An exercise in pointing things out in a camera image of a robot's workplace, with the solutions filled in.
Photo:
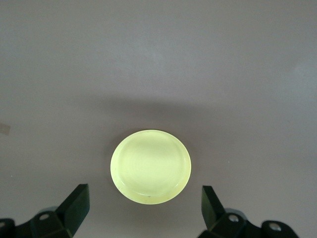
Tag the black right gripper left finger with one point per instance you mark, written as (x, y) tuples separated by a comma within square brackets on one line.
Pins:
[(71, 208)]

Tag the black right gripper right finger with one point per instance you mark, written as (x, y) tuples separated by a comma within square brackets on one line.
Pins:
[(213, 213)]

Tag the yellow round plate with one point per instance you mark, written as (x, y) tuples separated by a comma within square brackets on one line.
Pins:
[(151, 166)]

